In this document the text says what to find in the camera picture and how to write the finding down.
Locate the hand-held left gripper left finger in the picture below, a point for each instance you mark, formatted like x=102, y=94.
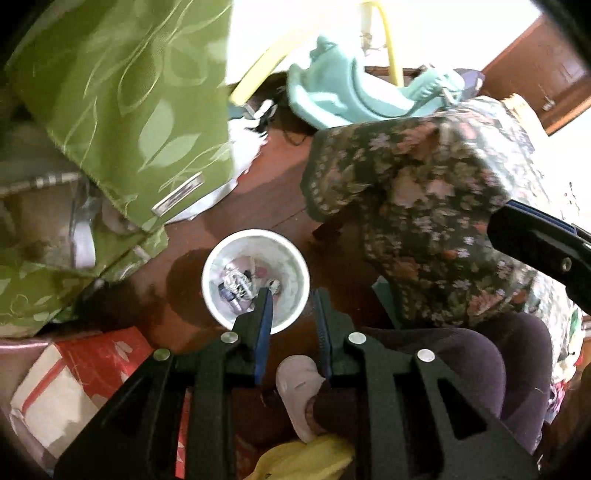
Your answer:
x=264, y=332

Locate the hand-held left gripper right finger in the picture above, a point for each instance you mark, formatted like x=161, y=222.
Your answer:
x=323, y=332

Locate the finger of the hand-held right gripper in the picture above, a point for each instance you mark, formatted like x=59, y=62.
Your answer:
x=535, y=235

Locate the purple white wrapper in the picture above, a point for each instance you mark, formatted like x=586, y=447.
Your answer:
x=235, y=286

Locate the white round bin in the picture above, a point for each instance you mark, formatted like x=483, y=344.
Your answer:
x=286, y=258

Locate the white slipper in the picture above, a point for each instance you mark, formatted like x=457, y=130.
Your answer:
x=298, y=383

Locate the person's dark trouser leg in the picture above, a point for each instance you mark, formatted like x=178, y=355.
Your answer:
x=438, y=355

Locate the yellow cloth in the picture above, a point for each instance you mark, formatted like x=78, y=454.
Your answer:
x=300, y=457

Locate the dark floral blanket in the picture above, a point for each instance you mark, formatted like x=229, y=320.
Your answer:
x=415, y=184

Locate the brown wooden door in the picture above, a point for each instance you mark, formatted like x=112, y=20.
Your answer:
x=545, y=69

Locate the red and white box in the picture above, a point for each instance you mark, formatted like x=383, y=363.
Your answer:
x=92, y=360

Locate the white cloth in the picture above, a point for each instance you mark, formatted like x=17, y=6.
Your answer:
x=240, y=152

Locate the clear plastic bag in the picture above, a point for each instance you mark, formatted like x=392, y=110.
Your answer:
x=78, y=230

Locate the mint green plastic seat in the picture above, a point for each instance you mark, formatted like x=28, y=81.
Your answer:
x=332, y=92

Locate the yellow foam padded tube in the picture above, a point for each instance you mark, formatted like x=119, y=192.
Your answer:
x=258, y=74

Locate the green leaf-patterned cloth bag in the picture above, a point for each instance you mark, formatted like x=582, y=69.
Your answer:
x=129, y=92

